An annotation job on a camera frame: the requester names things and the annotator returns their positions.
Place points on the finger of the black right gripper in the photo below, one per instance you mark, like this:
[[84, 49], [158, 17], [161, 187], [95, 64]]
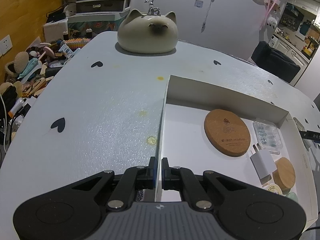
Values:
[[310, 135]]

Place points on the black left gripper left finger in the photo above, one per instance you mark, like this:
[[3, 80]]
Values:
[[128, 185]]

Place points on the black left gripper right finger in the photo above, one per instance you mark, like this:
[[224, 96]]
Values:
[[189, 186]]

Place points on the white shallow cardboard box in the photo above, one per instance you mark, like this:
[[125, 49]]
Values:
[[184, 142]]

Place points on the clear plastic pill blister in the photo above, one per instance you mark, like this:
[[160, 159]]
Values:
[[268, 136]]

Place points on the round bamboo lid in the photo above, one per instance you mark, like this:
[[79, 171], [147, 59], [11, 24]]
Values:
[[284, 176]]

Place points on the pale green round lid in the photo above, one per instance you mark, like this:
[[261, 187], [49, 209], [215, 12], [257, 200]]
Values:
[[292, 196]]

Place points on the round cream patterned tin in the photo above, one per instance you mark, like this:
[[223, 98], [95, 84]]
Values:
[[273, 188]]

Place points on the round cork coaster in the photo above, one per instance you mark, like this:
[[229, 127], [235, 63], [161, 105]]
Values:
[[227, 132]]

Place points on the black fabric chair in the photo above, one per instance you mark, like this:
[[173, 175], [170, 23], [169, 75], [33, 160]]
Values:
[[274, 62]]

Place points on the cream ceramic cat figurine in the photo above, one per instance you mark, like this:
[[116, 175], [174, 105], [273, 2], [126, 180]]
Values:
[[148, 34]]

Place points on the silver metal ornament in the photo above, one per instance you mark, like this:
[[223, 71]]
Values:
[[153, 10]]

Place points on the white usb wall charger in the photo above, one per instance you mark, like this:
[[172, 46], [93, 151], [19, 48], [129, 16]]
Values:
[[263, 162]]

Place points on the white wall power socket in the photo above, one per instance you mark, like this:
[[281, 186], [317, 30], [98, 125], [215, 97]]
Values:
[[5, 44]]

